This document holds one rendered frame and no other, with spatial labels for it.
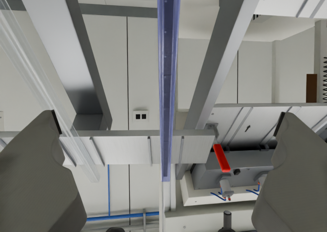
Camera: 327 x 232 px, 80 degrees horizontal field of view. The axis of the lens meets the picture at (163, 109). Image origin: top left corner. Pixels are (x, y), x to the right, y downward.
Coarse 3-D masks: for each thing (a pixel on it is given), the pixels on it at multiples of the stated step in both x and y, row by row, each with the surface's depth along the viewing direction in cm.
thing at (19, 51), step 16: (0, 0) 12; (0, 16) 12; (0, 32) 13; (16, 32) 13; (16, 48) 14; (16, 64) 15; (32, 64) 15; (32, 80) 16; (48, 80) 17; (48, 96) 17; (64, 112) 20; (64, 128) 21; (80, 144) 24; (80, 160) 25; (96, 176) 30
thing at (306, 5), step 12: (264, 0) 24; (276, 0) 24; (288, 0) 24; (300, 0) 25; (312, 0) 25; (324, 0) 25; (264, 12) 25; (276, 12) 25; (288, 12) 26; (300, 12) 26; (312, 12) 26; (324, 12) 26
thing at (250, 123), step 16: (224, 112) 40; (240, 112) 41; (256, 112) 42; (272, 112) 42; (304, 112) 43; (320, 112) 44; (224, 128) 45; (240, 128) 46; (256, 128) 46; (272, 128) 47; (320, 128) 49; (224, 144) 51; (240, 144) 52; (256, 144) 52; (272, 144) 53
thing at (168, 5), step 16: (160, 0) 12; (176, 0) 12; (160, 16) 12; (176, 16) 12; (160, 32) 13; (176, 32) 13; (160, 48) 14; (176, 48) 14; (160, 64) 15; (176, 64) 15; (160, 80) 16; (160, 96) 17; (160, 112) 19; (160, 128) 21; (160, 144) 23
